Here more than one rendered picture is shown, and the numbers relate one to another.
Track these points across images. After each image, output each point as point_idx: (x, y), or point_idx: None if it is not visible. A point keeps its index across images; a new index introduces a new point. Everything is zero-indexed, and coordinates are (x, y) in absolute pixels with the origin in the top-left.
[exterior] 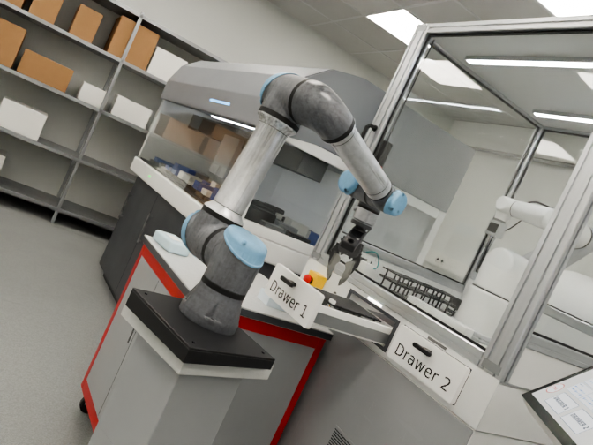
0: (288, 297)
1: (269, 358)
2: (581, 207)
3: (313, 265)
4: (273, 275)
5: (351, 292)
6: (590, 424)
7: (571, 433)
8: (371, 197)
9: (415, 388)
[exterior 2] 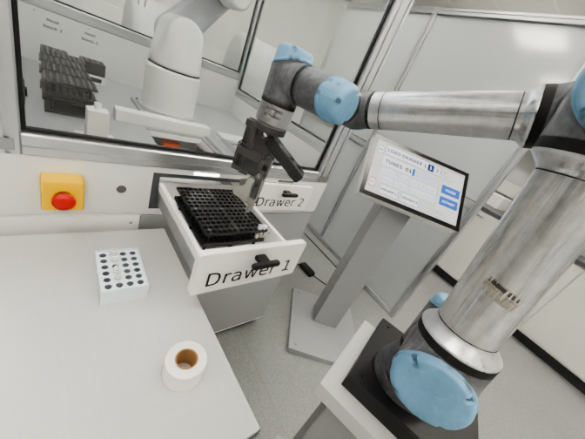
0: (255, 270)
1: (389, 322)
2: (385, 59)
3: (3, 163)
4: (201, 273)
5: (159, 177)
6: (415, 199)
7: (415, 208)
8: (375, 129)
9: (272, 214)
